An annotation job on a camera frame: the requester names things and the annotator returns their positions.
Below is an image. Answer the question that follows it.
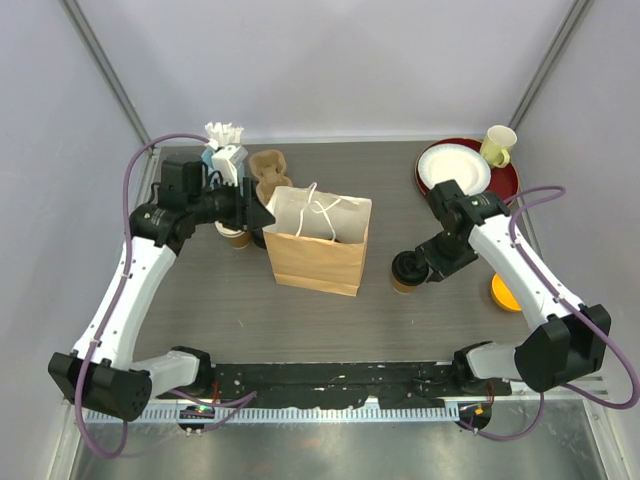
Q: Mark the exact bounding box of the white paper plate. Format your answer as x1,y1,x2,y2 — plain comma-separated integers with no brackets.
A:
417,143,491,195

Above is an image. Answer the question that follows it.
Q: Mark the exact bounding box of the orange bowl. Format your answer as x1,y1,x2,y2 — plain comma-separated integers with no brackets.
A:
490,274,521,313

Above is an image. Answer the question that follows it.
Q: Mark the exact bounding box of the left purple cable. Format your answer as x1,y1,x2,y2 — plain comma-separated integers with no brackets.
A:
74,132,259,459

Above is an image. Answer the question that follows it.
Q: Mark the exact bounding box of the brown paper bag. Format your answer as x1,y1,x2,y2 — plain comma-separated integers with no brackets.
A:
263,183,372,297

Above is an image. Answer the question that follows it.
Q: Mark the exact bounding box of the stack of paper cups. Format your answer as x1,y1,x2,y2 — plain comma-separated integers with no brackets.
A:
214,222,251,249

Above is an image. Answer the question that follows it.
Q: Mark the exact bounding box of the stack of black lids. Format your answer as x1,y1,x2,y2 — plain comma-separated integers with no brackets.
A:
252,230,266,249

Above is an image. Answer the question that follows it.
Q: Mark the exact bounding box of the pale yellow mug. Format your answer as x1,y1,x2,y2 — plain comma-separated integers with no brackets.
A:
480,125,518,168

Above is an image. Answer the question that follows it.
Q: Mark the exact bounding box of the cardboard cup carrier stack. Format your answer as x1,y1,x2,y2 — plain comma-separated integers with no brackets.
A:
249,149,293,206

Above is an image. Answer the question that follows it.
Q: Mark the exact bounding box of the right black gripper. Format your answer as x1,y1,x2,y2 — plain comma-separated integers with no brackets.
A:
415,230,479,283

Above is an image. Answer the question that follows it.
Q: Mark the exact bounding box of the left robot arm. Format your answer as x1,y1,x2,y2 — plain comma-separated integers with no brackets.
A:
48,154,275,422

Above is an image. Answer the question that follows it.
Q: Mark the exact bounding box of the light blue straw holder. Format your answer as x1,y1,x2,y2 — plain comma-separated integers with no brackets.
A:
201,149,224,187

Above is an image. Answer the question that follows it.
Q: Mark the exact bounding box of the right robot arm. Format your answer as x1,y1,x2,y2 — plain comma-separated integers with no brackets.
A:
411,180,611,395

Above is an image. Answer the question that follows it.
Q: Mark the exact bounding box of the black coffee cup lid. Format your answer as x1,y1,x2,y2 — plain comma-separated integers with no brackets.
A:
391,251,429,287

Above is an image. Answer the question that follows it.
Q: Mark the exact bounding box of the brown paper cup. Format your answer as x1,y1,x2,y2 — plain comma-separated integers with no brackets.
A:
391,277,417,295

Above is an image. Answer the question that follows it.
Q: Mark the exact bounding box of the red round tray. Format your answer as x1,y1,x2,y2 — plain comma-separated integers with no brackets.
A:
414,137,520,205

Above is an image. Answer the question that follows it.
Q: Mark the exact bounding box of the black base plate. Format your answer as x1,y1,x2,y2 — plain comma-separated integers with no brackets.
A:
152,362,512,410

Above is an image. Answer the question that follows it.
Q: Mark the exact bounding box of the aluminium frame rail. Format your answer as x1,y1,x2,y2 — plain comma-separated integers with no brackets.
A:
63,358,612,425

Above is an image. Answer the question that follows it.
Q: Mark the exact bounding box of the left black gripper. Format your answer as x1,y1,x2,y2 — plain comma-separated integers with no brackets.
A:
188,174,275,232

